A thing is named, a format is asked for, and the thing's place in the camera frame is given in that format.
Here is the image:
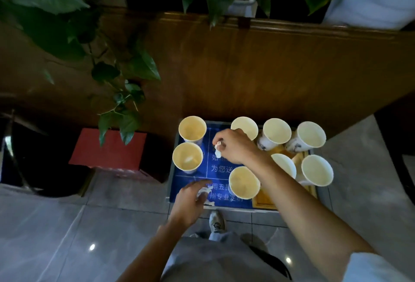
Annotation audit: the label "person's right hand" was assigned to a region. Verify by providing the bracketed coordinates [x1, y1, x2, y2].
[212, 128, 262, 166]

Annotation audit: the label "person's left hand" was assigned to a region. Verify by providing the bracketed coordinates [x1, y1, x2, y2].
[169, 179, 213, 228]

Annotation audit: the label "torn white paper sticker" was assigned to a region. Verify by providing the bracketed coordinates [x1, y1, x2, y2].
[196, 184, 216, 207]

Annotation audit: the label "person's right forearm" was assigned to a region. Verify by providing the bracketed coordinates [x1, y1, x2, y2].
[246, 151, 377, 282]

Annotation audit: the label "person's left forearm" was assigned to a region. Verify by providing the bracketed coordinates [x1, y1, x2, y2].
[116, 219, 193, 282]

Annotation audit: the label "grey sneaker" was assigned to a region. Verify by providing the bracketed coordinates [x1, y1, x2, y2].
[209, 210, 227, 234]

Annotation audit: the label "blue printed mat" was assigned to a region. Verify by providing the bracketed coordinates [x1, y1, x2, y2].
[169, 121, 260, 210]

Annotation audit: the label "group of white paper cups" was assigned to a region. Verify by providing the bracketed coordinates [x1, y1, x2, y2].
[172, 116, 334, 200]

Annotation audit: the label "yellow wooden tray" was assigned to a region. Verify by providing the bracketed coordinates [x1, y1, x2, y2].
[252, 149, 318, 210]

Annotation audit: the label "grey trousers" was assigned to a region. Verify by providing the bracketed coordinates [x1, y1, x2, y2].
[161, 231, 292, 282]

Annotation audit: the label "brown wooden counter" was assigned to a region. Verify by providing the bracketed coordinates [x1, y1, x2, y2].
[0, 8, 415, 152]

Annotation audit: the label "red box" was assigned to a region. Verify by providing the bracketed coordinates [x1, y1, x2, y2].
[68, 128, 147, 173]

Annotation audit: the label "small white plant pot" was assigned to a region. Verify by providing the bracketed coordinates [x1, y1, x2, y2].
[226, 0, 259, 19]

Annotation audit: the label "dark wooden furniture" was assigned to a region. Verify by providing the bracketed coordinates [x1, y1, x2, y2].
[374, 92, 415, 207]

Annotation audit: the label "white shirt sleeve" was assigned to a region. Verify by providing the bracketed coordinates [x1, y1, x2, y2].
[342, 252, 413, 282]

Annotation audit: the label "trailing green leafy plant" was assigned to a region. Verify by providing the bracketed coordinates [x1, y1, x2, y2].
[0, 0, 161, 147]

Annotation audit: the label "black chair with metal frame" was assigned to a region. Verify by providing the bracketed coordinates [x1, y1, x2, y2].
[0, 109, 95, 199]

